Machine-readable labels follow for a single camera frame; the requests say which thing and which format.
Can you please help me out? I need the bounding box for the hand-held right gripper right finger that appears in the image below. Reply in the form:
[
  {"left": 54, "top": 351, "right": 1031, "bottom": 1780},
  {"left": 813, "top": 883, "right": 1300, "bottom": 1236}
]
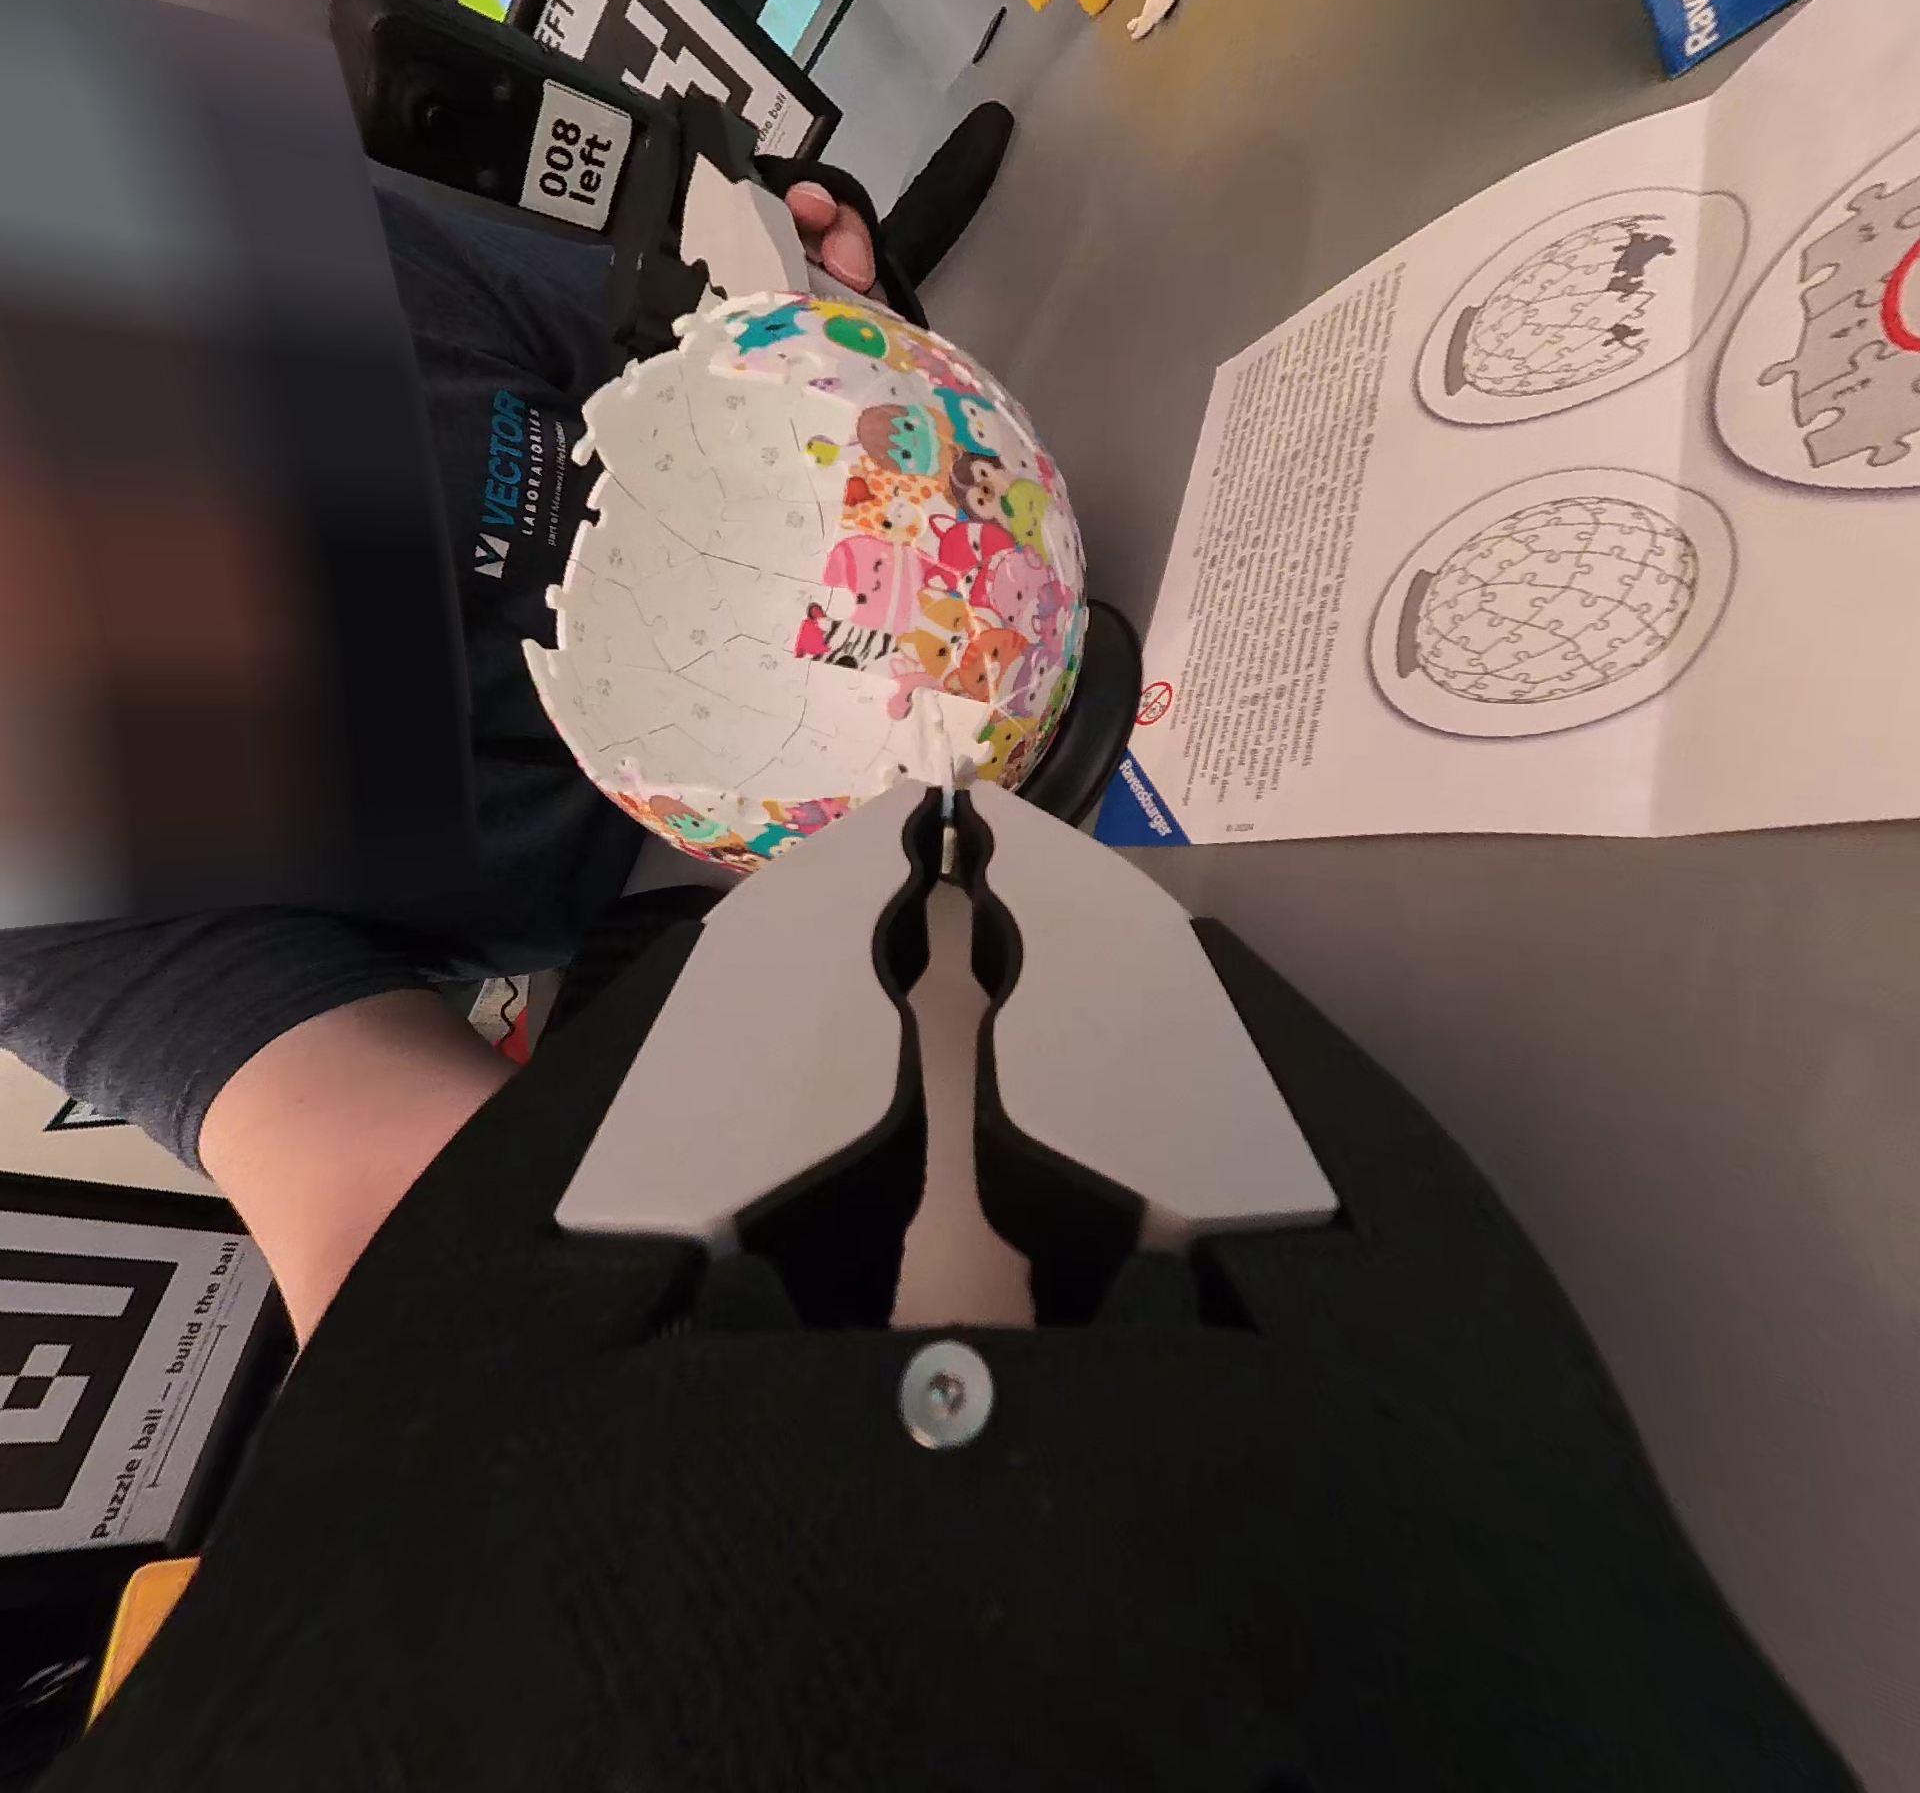
[{"left": 960, "top": 777, "right": 1342, "bottom": 1253}]

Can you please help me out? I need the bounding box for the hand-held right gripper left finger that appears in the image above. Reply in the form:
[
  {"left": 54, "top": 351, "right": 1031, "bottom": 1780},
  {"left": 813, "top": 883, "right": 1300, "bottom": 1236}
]
[{"left": 553, "top": 777, "right": 943, "bottom": 1253}]

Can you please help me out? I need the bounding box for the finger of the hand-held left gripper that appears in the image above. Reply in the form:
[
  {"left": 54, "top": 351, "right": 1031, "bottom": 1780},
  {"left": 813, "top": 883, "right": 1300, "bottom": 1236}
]
[{"left": 677, "top": 171, "right": 818, "bottom": 309}]

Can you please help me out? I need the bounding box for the colourful puzzle ball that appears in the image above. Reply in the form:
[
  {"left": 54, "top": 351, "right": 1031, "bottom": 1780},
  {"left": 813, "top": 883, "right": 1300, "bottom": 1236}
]
[{"left": 519, "top": 292, "right": 1089, "bottom": 873}]

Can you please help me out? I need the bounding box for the person's right forearm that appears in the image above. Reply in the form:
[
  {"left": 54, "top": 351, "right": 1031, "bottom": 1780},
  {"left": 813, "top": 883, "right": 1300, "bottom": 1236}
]
[{"left": 198, "top": 991, "right": 519, "bottom": 1352}]

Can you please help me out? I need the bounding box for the person's left hand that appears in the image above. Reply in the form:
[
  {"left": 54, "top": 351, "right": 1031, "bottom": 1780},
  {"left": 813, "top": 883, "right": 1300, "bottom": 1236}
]
[{"left": 788, "top": 177, "right": 880, "bottom": 298}]

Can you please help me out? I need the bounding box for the framed marker sign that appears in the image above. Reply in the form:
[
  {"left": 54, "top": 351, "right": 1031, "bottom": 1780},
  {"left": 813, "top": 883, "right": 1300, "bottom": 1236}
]
[
  {"left": 0, "top": 1176, "right": 292, "bottom": 1558},
  {"left": 506, "top": 0, "right": 845, "bottom": 167}
]

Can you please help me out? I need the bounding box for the person in dark shirt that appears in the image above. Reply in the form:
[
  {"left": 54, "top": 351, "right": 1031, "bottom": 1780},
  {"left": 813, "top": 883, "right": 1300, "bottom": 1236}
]
[{"left": 0, "top": 187, "right": 729, "bottom": 1178}]

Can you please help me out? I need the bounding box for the folded paper instruction sheet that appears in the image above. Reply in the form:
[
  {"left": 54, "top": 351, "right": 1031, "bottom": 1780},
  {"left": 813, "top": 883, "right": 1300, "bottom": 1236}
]
[{"left": 1093, "top": 0, "right": 1920, "bottom": 849}]

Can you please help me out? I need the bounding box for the black ball stand ring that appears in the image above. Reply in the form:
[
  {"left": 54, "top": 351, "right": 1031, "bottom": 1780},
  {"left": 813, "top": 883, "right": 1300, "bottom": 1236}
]
[{"left": 1019, "top": 600, "right": 1144, "bottom": 828}]

